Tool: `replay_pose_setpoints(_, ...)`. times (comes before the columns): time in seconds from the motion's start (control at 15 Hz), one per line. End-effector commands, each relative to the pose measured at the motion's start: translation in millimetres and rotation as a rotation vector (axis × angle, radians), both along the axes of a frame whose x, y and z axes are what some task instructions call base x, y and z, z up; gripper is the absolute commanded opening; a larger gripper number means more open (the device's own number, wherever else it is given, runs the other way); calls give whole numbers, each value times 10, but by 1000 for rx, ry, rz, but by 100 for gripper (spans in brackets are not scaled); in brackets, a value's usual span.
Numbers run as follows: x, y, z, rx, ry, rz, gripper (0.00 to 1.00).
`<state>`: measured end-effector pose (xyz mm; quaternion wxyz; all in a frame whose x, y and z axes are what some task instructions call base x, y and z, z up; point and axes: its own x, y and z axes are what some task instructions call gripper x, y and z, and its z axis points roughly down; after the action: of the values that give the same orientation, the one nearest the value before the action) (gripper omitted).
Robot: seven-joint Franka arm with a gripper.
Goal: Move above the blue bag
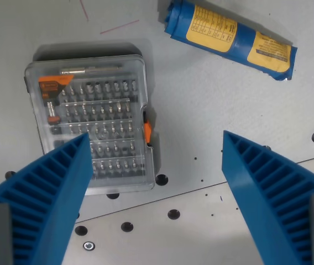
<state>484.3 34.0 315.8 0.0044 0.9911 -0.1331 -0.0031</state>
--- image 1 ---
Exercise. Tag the blue bag roll yellow label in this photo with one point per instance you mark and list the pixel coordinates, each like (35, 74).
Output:
(229, 38)

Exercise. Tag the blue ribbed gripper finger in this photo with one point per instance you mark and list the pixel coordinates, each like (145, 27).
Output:
(49, 198)
(267, 198)

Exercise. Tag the orange case latch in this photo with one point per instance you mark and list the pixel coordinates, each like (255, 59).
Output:
(147, 132)

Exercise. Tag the clear screwdriver bit set case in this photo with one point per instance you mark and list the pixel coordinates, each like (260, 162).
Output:
(90, 121)

